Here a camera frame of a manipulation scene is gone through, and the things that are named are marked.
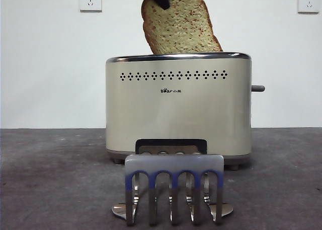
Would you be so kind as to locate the cream steel two-slot toaster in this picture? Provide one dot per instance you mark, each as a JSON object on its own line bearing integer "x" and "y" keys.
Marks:
{"x": 176, "y": 114}

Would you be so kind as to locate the white wall socket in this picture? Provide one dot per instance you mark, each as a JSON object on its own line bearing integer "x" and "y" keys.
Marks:
{"x": 308, "y": 2}
{"x": 91, "y": 0}

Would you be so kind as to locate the bread slice with brown crust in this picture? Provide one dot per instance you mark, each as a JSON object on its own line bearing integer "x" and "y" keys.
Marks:
{"x": 181, "y": 28}

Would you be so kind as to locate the grey toaster lever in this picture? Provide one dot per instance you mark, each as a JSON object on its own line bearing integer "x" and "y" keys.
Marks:
{"x": 259, "y": 88}

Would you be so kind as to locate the metal toast rack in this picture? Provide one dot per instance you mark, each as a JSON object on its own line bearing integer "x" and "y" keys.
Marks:
{"x": 173, "y": 162}

